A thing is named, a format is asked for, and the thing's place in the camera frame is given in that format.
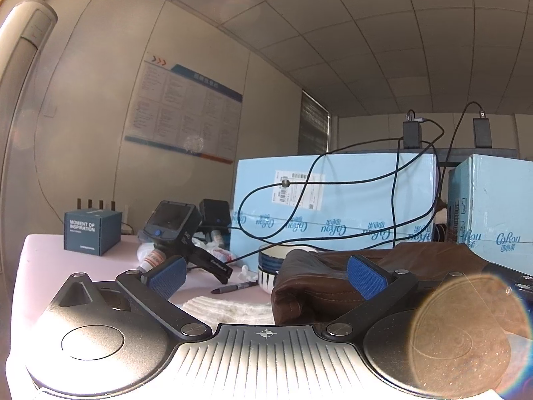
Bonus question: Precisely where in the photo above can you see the wall information poster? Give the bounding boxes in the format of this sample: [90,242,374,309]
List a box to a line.
[124,52,242,164]

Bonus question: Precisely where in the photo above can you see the large light blue box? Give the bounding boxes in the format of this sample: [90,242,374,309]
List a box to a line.
[230,153,437,270]

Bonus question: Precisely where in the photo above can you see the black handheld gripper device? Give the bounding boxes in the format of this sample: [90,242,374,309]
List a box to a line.
[143,200,232,284]

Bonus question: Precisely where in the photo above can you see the dark teal small box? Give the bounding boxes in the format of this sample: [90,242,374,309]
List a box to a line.
[63,209,122,256]

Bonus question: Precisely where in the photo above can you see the blue white ceramic bowl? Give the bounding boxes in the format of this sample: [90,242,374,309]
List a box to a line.
[258,245,311,294]

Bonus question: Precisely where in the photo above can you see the black power adapter left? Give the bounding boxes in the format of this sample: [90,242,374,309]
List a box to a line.
[403,109,422,149]

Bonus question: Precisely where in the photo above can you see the black power adapter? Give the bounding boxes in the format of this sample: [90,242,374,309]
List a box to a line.
[472,110,492,149]
[403,109,422,149]

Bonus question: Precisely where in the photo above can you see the brown leather jacket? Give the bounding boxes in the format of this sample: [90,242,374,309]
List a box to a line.
[270,242,533,338]

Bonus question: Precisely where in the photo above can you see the black marker pen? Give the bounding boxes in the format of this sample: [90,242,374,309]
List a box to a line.
[211,281,258,294]

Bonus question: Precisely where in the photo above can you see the white knitted cloth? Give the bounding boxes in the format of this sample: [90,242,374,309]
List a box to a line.
[179,296,274,331]

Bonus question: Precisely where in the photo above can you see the black power adapter right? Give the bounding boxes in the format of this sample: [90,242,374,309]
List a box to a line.
[472,110,492,149]

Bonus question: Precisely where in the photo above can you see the small white bottle red label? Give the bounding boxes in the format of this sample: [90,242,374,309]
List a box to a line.
[138,248,166,273]

